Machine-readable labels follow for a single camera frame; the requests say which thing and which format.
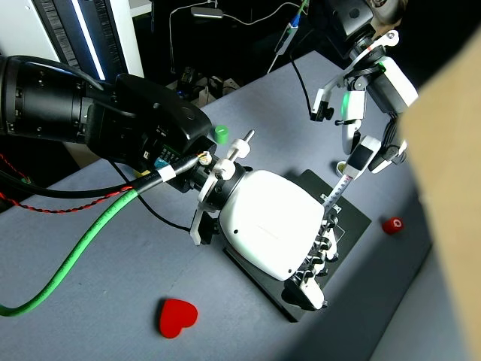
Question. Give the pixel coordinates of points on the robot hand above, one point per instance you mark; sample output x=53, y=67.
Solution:
x=394, y=84
x=270, y=222

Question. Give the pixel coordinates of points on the white grey tape measure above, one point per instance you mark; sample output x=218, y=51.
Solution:
x=361, y=156

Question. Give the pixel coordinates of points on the black hardcover book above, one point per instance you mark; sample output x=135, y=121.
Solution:
x=351, y=225

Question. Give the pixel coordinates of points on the small round cup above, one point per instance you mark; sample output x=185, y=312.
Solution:
x=340, y=165

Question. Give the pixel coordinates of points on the green cylinder block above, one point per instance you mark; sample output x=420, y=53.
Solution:
x=222, y=134

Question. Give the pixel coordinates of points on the tan cardboard box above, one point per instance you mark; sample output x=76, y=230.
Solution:
x=451, y=188

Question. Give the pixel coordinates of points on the white adapter box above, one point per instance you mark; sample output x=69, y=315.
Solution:
x=285, y=37

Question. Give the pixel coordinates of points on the small red block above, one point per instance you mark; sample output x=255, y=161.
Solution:
x=392, y=225

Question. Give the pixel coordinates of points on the red heart block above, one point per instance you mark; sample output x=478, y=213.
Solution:
x=176, y=316

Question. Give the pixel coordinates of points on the power strip with plugs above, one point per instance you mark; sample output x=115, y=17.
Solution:
x=221, y=84

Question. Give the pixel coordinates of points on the grey table cloth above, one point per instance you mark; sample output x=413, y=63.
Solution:
x=112, y=263

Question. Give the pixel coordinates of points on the grey power brick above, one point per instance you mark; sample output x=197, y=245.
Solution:
x=206, y=12

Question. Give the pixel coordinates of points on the white column with light strip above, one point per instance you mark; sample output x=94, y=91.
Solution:
x=22, y=30

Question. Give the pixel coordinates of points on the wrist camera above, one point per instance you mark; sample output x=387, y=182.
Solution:
x=320, y=111
x=208, y=231

